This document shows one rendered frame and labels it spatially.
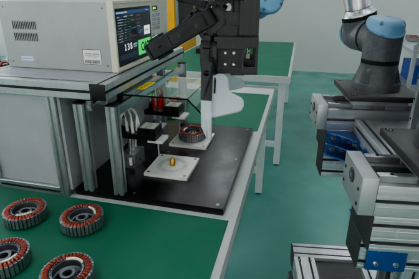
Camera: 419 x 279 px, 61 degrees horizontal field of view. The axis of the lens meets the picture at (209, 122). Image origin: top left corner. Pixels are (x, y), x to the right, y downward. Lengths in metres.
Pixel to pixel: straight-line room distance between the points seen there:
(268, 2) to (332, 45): 5.37
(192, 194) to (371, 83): 0.67
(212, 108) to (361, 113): 0.85
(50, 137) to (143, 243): 0.43
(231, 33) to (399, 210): 0.53
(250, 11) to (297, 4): 5.85
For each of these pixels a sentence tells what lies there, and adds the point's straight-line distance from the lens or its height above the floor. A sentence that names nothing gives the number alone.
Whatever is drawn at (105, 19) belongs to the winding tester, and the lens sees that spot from 1.10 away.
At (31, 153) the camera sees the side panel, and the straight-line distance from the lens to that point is 1.22.
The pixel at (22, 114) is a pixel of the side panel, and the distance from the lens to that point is 1.18.
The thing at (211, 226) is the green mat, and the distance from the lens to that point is 1.00.
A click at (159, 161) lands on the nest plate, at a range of 1.27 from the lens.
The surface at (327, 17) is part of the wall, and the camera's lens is 6.38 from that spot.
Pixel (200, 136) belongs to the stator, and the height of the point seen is 0.81.
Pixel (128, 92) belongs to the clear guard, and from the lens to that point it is 1.08.
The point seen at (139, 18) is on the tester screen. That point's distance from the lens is 1.23.
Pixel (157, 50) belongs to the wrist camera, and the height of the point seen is 1.27.
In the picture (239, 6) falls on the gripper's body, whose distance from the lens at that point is 0.51.
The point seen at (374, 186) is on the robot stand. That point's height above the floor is 0.97.
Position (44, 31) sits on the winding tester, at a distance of 1.22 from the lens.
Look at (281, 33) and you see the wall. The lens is 6.40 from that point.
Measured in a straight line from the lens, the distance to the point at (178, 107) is 1.38.
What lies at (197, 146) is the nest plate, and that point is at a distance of 1.37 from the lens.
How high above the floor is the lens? 1.35
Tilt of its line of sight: 21 degrees down
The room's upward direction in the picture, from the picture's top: straight up
